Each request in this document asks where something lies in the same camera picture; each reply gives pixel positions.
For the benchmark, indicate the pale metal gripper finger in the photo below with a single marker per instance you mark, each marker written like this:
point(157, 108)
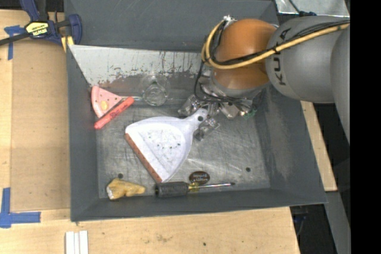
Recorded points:
point(208, 125)
point(188, 107)

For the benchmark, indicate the black and yellow screwdriver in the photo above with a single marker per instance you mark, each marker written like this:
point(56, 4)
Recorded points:
point(172, 189)

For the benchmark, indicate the yellow toy food piece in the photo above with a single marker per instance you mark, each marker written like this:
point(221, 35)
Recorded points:
point(123, 188)

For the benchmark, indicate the dark brown oval disc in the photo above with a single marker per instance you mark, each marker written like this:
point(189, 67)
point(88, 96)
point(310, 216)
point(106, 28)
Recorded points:
point(199, 178)

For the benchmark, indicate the pink wedge-shaped toy slice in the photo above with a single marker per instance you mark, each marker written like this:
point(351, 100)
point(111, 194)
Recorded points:
point(102, 101)

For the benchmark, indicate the clear glass cup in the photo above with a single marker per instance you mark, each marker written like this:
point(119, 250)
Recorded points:
point(154, 93)

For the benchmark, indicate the white dustpan with brown edge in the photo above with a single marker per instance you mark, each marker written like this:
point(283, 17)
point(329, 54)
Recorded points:
point(166, 142)

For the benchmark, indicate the pink-orange highlighter marker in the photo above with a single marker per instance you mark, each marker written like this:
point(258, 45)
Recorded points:
point(114, 113)

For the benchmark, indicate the grey metal bin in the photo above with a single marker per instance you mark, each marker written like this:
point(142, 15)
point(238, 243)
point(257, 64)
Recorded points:
point(226, 151)

